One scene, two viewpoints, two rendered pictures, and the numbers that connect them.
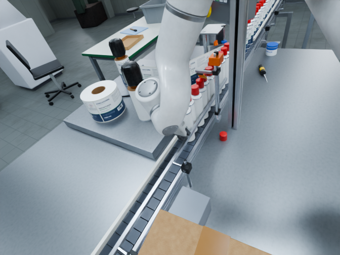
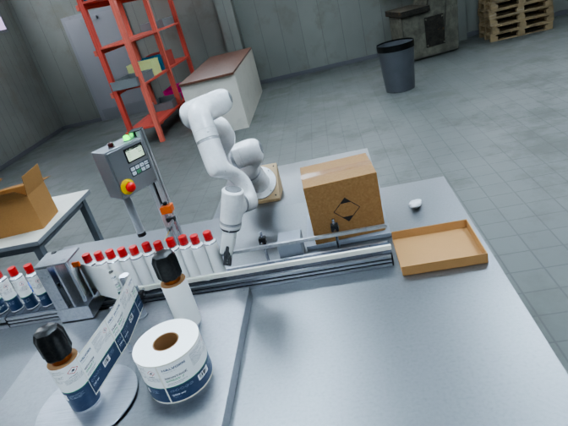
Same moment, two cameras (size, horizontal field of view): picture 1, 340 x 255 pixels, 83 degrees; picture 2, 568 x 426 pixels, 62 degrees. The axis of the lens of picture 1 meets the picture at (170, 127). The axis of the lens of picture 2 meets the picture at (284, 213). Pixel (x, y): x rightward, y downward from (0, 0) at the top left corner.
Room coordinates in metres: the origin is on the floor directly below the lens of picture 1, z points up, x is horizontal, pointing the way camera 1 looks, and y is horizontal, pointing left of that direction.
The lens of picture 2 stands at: (1.18, 1.53, 1.88)
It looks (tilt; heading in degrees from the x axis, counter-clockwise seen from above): 26 degrees down; 239
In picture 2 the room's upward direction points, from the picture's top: 15 degrees counter-clockwise
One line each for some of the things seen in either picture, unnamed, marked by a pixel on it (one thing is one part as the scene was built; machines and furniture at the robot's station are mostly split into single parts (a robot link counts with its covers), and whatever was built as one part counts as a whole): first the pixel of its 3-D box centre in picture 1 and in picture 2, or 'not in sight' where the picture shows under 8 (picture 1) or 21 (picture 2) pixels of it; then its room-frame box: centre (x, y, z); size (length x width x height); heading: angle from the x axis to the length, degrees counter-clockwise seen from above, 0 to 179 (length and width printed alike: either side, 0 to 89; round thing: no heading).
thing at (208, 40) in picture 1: (214, 52); (71, 284); (1.08, -0.36, 1.01); 0.14 x 0.13 x 0.26; 140
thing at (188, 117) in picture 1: (186, 121); (214, 253); (0.59, -0.07, 0.98); 0.05 x 0.05 x 0.20
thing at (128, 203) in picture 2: not in sight; (133, 213); (0.76, -0.34, 1.18); 0.04 x 0.04 x 0.21
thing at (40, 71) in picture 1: (46, 69); not in sight; (3.16, 1.64, 0.49); 0.63 x 0.63 x 0.98
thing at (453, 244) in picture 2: not in sight; (436, 246); (-0.06, 0.49, 0.85); 0.30 x 0.26 x 0.04; 140
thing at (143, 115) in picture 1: (138, 92); (176, 289); (0.82, 0.10, 1.03); 0.09 x 0.09 x 0.30
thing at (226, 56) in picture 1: (223, 66); (106, 272); (0.94, -0.37, 0.98); 0.05 x 0.05 x 0.20
